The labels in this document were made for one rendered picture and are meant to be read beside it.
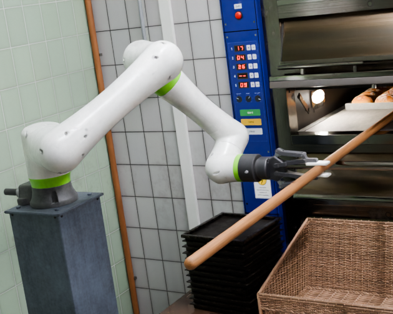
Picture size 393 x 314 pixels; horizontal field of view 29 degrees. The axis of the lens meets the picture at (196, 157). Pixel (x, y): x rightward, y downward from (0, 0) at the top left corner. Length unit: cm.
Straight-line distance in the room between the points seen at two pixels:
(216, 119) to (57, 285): 74
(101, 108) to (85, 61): 119
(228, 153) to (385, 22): 75
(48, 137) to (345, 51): 119
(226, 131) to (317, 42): 56
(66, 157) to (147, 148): 124
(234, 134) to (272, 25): 56
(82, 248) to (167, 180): 106
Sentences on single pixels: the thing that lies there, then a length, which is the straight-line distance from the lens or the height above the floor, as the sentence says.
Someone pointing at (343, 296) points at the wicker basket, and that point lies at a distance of 299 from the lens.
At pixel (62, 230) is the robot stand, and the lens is 231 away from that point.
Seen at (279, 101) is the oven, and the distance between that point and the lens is 300.
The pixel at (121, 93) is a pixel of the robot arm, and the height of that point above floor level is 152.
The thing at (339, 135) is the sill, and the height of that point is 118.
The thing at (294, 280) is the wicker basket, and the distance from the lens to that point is 297.
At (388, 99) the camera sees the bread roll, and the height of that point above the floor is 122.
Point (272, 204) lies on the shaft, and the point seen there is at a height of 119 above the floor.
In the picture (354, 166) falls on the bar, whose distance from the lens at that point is 253.
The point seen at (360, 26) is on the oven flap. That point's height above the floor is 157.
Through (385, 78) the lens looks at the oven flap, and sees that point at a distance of 268.
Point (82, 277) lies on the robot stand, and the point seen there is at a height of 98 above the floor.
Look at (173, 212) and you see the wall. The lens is 339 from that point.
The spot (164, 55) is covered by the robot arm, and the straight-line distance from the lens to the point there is 226.
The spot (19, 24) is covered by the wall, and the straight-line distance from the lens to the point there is 311.
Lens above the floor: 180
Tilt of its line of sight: 13 degrees down
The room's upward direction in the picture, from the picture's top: 7 degrees counter-clockwise
